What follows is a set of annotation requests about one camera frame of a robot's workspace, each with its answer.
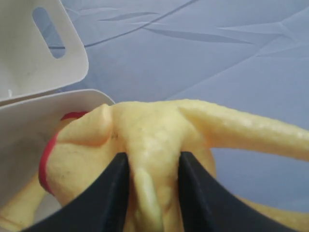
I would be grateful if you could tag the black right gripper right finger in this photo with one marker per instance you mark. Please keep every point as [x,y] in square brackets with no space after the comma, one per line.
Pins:
[207,206]

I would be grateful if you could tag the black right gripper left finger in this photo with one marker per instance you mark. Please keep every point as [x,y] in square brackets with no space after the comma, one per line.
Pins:
[100,208]

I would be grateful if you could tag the headless rubber chicken body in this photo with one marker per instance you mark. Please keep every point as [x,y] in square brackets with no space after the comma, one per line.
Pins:
[153,135]

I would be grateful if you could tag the blue-grey backdrop curtain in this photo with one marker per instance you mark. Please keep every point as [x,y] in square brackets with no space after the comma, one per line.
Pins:
[251,55]

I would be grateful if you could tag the cream bin marked cross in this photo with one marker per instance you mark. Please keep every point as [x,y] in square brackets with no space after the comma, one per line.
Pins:
[29,73]

